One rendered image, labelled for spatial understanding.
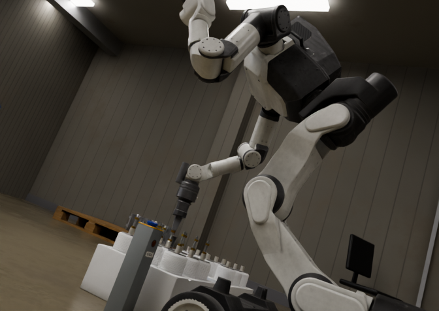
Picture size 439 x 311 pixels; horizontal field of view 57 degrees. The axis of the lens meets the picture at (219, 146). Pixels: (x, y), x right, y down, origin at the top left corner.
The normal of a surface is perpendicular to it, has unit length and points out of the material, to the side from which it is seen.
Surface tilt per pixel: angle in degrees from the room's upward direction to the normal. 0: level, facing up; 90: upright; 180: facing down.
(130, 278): 90
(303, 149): 114
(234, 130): 90
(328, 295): 90
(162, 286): 90
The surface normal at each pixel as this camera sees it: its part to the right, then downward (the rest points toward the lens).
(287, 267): -0.41, -0.37
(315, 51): -0.23, -0.51
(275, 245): -0.35, 0.05
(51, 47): 0.85, 0.18
